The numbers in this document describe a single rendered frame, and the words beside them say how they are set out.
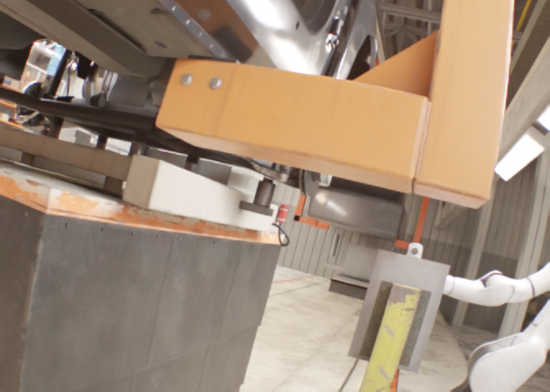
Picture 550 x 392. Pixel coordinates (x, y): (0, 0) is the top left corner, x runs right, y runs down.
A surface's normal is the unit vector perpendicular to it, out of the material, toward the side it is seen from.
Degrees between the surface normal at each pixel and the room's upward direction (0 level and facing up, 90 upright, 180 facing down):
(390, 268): 90
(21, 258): 90
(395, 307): 90
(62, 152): 90
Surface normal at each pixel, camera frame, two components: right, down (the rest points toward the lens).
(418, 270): -0.26, -0.13
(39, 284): 0.93, 0.22
